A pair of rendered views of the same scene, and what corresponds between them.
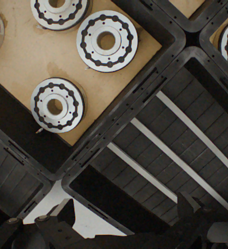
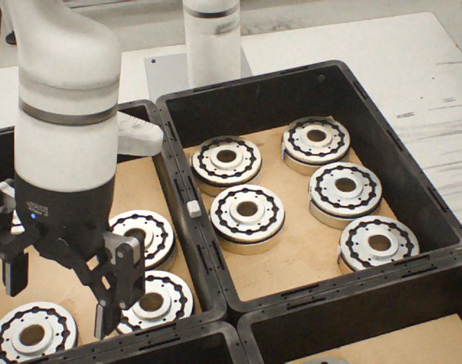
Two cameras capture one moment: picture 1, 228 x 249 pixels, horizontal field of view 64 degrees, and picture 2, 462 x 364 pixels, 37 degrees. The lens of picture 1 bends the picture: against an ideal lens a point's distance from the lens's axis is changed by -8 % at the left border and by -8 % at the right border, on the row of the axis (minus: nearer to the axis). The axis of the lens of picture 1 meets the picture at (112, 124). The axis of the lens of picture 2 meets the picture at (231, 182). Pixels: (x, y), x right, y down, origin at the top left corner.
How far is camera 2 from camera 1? 0.59 m
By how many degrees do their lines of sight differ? 58
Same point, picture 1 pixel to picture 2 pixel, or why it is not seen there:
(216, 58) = (248, 346)
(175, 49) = (207, 317)
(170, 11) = (224, 282)
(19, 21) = not seen: hidden behind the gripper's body
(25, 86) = (13, 305)
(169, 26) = (214, 295)
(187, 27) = (232, 303)
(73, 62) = not seen: hidden behind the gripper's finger
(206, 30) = (252, 315)
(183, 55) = (212, 326)
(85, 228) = not seen: outside the picture
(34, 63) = (51, 288)
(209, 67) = (234, 351)
